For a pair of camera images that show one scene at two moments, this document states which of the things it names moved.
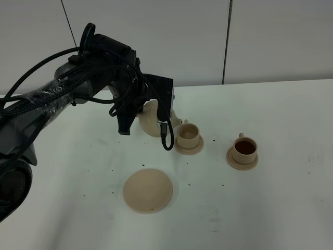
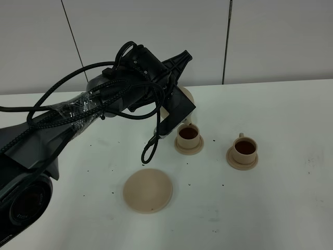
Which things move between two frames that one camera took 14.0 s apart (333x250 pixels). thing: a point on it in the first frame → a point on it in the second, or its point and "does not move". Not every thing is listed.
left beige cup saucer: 189,151 does not move
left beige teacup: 188,135 does not move
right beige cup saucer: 237,166 does not move
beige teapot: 148,119 → 164,112
